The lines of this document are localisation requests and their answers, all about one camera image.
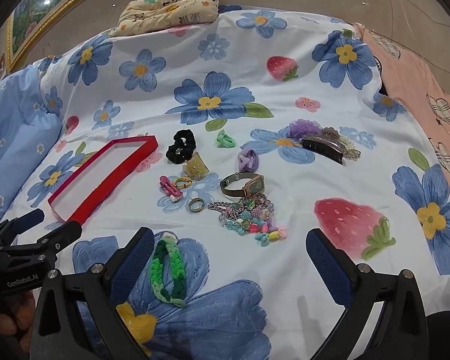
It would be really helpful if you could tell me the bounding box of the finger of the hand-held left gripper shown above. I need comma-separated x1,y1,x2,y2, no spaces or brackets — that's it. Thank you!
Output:
0,220,83,271
0,209,46,241

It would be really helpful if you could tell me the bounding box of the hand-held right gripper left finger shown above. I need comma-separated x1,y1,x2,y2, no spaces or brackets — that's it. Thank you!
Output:
32,227,156,360

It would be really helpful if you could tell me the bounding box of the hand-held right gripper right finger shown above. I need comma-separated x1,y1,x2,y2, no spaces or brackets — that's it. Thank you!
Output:
305,228,430,360

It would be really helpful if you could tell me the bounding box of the red jewelry tray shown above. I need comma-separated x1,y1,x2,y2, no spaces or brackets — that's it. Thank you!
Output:
47,134,159,226

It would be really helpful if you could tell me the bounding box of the pink hair clip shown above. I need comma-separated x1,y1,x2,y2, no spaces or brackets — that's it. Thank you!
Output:
158,174,182,202

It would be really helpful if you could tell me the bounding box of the pile of colourful bead bracelets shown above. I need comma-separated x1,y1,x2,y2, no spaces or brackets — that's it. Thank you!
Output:
210,193,287,247

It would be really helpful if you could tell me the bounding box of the gold wrist watch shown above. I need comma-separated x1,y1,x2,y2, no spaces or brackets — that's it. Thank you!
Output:
220,172,265,198

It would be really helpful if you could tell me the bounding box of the yellow hair claw clip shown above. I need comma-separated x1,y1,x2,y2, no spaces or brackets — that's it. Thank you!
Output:
182,152,210,179

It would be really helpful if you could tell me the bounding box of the black scrunchie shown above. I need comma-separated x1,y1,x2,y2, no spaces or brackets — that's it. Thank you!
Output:
166,129,197,165

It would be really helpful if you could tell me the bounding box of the purple hair tie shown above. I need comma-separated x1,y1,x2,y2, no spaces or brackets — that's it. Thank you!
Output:
237,149,259,171

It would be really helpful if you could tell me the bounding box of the green hair tie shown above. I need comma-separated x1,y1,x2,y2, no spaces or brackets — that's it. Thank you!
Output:
215,129,236,149

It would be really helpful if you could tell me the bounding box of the person's left hand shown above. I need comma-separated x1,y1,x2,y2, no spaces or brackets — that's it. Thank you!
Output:
0,292,37,349

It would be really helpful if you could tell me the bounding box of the light blue pillow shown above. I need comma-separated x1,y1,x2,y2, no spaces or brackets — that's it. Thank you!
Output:
0,65,64,229

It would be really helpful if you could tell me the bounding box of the dark glitter hair claw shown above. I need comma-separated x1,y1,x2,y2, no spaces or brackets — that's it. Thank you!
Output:
301,133,345,166

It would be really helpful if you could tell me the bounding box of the beige flower hair clip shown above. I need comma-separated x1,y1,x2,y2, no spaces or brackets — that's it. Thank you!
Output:
320,127,342,145

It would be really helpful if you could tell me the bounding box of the purple scrunchie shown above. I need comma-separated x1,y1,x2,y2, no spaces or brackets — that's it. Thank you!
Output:
287,119,323,141

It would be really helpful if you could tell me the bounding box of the white floral bed sheet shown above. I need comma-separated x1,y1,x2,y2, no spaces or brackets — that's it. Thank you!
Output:
0,5,450,360

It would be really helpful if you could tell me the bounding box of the pink heart print blanket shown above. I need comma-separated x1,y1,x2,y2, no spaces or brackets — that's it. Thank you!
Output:
352,22,450,196

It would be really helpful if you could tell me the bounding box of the gold framed painting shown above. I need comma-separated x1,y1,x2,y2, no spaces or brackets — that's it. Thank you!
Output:
5,0,113,72

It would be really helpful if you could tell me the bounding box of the cream panda print pillow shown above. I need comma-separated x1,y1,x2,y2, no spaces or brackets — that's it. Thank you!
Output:
110,0,221,37

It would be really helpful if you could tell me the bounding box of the green braided bracelet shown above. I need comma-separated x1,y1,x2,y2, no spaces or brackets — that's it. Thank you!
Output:
150,233,188,307

